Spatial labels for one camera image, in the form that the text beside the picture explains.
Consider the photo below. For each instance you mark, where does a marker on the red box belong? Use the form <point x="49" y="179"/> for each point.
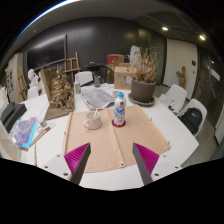
<point x="114" y="60"/>

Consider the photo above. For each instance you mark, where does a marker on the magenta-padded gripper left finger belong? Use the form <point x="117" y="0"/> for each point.
<point x="76" y="160"/>

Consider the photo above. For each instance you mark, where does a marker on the wooden easel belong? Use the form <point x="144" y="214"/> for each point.
<point x="71" y="65"/>
<point x="22" y="83"/>

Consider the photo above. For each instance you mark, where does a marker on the wooden figure on wall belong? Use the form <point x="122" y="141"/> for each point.
<point x="182" y="76"/>

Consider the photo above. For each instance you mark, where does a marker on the clear bottle with blue cap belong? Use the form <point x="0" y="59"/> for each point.
<point x="119" y="110"/>

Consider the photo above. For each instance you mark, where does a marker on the golden sculpture in wooden box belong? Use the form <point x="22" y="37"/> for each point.
<point x="60" y="93"/>

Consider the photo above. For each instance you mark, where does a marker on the black wall screen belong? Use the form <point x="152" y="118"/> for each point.
<point x="46" y="52"/>

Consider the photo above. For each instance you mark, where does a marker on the white plaster bust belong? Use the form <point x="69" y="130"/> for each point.
<point x="32" y="78"/>

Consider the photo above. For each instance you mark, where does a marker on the long wooden slat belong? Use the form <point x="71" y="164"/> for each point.
<point x="66" y="133"/>

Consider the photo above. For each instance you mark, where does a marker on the grey printed newspaper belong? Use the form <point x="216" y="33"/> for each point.
<point x="96" y="98"/>

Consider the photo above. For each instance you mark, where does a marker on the glass jug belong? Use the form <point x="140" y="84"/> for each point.
<point x="97" y="81"/>

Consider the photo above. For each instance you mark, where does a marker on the white plaster statue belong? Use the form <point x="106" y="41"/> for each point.
<point x="134" y="55"/>

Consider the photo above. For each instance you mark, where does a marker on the stack of white papers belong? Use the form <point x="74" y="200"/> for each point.
<point x="166" y="100"/>

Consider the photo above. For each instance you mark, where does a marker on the small green-labelled bottle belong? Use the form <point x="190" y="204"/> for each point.
<point x="77" y="87"/>

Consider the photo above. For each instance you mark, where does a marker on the white ceramic mug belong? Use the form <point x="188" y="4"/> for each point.
<point x="93" y="121"/>

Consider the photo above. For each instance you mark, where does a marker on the brown cardboard box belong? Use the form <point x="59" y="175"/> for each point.
<point x="122" y="77"/>

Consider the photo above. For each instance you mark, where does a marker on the flat round red coaster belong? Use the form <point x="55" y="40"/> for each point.
<point x="118" y="125"/>

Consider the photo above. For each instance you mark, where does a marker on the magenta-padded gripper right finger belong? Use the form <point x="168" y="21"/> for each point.
<point x="146" y="159"/>

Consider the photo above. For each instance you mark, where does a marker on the white plastic chair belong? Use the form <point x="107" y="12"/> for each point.
<point x="83" y="77"/>
<point x="200" y="106"/>
<point x="178" y="95"/>

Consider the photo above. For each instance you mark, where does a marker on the dark pot with dried plant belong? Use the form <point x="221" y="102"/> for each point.
<point x="143" y="88"/>

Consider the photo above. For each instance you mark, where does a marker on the tan canvas table mat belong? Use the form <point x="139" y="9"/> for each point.
<point x="100" y="146"/>

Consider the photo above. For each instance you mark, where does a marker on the black flat case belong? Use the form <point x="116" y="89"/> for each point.
<point x="12" y="114"/>

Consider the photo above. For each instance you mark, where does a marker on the black backpack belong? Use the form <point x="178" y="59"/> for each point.
<point x="191" y="119"/>

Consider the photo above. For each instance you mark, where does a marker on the wooden stick in mug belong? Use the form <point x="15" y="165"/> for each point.
<point x="96" y="113"/>

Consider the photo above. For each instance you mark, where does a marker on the grey round plant saucer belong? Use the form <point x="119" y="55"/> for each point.
<point x="146" y="103"/>

